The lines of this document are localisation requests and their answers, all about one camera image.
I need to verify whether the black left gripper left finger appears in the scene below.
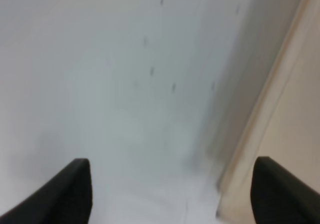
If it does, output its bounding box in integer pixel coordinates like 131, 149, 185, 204
0, 159, 93, 224

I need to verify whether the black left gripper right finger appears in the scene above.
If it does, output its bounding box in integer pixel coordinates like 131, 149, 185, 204
250, 157, 320, 224

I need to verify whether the white linen bag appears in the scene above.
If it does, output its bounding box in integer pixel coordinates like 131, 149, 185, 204
217, 0, 320, 224

